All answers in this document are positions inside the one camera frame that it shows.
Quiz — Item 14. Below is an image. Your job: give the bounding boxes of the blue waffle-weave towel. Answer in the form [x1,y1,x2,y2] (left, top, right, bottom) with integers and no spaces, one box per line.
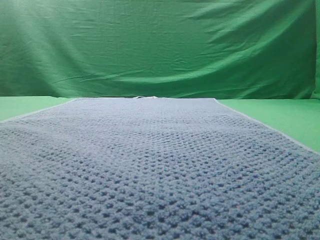
[0,97,320,240]

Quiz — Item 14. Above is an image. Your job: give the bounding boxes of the green backdrop cloth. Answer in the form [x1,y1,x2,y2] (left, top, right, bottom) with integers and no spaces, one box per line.
[0,0,320,99]

